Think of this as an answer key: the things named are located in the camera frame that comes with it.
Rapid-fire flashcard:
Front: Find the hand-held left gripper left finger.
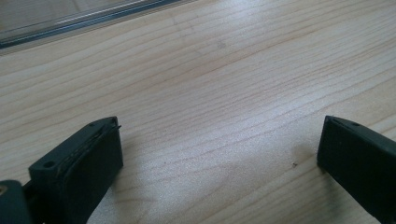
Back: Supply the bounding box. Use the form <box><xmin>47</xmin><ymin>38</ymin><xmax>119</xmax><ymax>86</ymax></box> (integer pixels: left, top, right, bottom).
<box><xmin>28</xmin><ymin>116</ymin><xmax>124</xmax><ymax>224</ymax></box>

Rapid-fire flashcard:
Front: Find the transparent lid with knob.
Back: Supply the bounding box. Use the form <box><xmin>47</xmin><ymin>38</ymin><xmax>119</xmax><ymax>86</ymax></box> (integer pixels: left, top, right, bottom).
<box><xmin>0</xmin><ymin>0</ymin><xmax>198</xmax><ymax>58</ymax></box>

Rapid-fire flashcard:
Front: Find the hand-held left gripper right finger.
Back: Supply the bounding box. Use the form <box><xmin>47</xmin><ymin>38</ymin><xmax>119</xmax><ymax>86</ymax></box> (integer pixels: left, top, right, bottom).
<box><xmin>316</xmin><ymin>115</ymin><xmax>396</xmax><ymax>224</ymax></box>

